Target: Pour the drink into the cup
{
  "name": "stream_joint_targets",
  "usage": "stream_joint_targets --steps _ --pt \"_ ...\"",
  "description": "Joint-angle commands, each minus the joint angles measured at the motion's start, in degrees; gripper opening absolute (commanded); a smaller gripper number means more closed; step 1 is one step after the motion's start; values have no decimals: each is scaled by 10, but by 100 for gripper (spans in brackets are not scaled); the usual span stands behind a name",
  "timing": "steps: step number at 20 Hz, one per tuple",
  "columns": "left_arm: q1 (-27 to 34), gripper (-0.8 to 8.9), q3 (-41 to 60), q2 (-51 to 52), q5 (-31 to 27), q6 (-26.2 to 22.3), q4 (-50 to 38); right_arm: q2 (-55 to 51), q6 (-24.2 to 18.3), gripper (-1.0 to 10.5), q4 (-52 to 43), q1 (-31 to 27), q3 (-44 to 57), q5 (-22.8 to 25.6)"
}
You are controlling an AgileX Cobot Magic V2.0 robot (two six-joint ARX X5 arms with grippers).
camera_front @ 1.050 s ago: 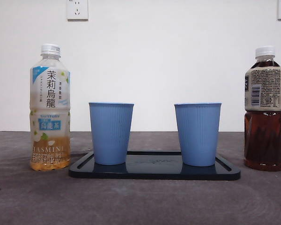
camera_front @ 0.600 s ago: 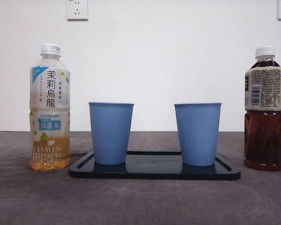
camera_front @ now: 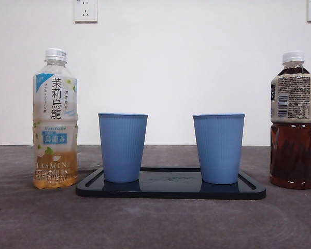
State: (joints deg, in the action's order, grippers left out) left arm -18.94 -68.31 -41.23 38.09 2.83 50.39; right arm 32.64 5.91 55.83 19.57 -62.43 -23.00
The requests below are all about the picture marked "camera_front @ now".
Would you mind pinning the dark blue rectangular tray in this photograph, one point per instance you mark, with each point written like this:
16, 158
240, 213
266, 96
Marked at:
171, 187

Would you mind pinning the jasmine tea bottle white label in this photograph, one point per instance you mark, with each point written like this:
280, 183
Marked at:
54, 103

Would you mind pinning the dark tea bottle beige label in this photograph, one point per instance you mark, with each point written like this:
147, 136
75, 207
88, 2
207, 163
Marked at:
293, 150

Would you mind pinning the blue ribbed plastic cup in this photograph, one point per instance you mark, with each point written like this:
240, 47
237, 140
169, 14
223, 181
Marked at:
121, 147
219, 150

